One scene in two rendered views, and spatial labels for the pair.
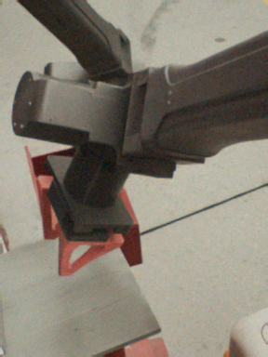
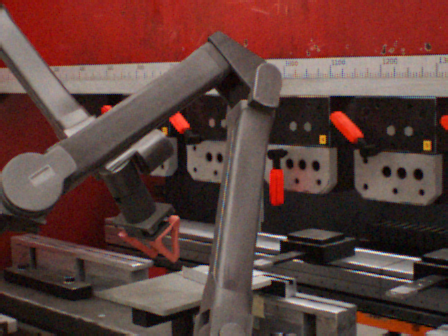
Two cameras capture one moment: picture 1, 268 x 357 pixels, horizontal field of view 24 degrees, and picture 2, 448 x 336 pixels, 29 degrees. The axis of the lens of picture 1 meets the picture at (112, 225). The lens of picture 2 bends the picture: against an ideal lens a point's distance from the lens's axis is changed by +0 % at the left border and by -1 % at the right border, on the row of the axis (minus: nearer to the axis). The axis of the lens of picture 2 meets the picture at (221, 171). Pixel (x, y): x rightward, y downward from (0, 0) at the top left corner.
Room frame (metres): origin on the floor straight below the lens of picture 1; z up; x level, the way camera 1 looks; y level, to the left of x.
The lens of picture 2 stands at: (1.75, -0.58, 1.40)
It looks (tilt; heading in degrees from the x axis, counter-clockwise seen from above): 7 degrees down; 150
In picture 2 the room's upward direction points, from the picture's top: 2 degrees counter-clockwise
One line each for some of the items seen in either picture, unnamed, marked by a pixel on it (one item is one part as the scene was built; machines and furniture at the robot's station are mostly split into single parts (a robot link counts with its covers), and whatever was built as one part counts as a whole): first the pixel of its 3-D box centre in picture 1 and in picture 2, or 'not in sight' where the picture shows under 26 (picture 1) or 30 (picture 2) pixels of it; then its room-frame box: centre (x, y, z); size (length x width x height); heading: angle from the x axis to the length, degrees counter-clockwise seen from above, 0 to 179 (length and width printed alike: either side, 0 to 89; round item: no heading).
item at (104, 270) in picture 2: not in sight; (77, 267); (-0.17, 0.12, 0.92); 0.50 x 0.06 x 0.10; 15
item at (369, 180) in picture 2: not in sight; (407, 147); (0.72, 0.35, 1.26); 0.15 x 0.09 x 0.17; 15
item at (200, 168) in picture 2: not in sight; (228, 136); (0.34, 0.25, 1.26); 0.15 x 0.09 x 0.17; 15
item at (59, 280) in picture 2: not in sight; (45, 281); (-0.20, 0.05, 0.89); 0.30 x 0.05 x 0.03; 15
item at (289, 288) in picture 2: not in sight; (251, 279); (0.38, 0.26, 0.98); 0.20 x 0.03 x 0.03; 15
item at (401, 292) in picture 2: not in sight; (435, 275); (0.64, 0.50, 1.01); 0.26 x 0.12 x 0.05; 105
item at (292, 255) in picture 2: not in sight; (294, 250); (0.32, 0.41, 1.01); 0.26 x 0.12 x 0.05; 105
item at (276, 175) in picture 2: not in sight; (278, 176); (0.53, 0.23, 1.20); 0.04 x 0.02 x 0.10; 105
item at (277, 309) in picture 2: not in sight; (264, 314); (0.41, 0.27, 0.92); 0.39 x 0.06 x 0.10; 15
